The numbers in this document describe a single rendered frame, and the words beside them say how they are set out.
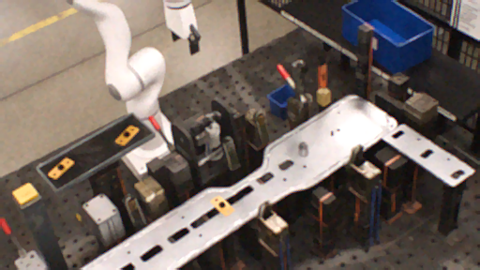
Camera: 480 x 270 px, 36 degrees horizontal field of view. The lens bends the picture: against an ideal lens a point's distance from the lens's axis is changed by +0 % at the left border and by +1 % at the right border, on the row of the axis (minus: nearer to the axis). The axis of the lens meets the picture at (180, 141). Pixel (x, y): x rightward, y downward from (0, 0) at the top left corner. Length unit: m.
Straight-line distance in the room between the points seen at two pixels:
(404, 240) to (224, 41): 2.31
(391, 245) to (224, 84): 1.05
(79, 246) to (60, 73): 2.07
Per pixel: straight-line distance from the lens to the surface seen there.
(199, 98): 3.14
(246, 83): 3.18
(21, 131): 4.30
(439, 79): 2.69
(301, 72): 2.44
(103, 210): 2.24
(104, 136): 2.39
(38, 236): 2.41
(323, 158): 2.43
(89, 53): 4.70
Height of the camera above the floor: 2.78
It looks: 45 degrees down
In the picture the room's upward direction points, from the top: 11 degrees counter-clockwise
